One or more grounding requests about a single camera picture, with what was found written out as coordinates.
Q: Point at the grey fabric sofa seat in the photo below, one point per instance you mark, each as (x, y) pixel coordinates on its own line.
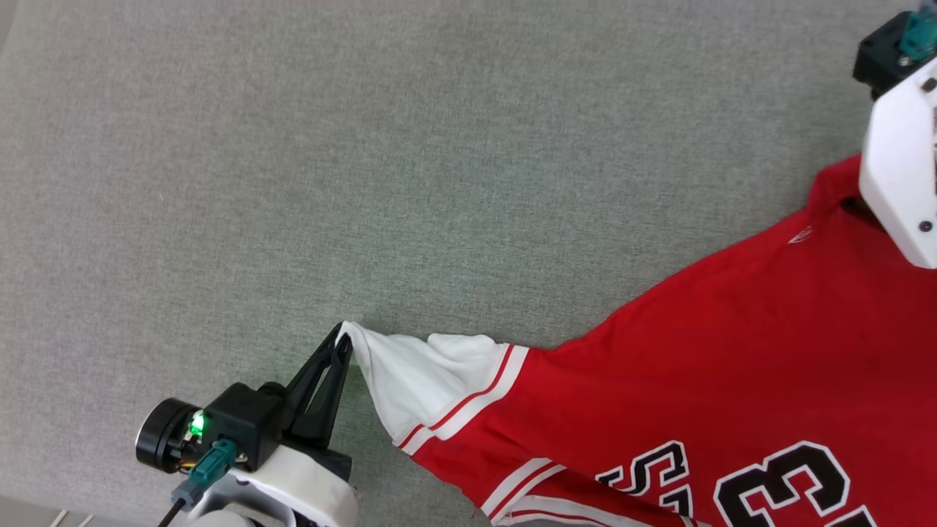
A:
(366, 183)

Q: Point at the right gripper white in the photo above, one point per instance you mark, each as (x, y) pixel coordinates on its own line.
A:
(897, 168)

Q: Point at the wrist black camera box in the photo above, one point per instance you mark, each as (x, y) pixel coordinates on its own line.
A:
(878, 58)
(245, 421)

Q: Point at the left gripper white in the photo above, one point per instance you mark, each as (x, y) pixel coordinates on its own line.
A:
(307, 490)

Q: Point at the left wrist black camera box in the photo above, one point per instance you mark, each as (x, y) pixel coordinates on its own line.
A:
(245, 421)

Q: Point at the left gripper black cylindrical motor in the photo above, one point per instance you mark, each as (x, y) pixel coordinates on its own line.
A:
(157, 435)

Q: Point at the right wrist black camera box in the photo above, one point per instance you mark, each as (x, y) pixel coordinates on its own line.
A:
(878, 58)

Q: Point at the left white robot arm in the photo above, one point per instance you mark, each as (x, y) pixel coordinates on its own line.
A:
(227, 520)

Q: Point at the red white jersey garment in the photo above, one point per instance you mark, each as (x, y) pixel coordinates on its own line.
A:
(732, 366)

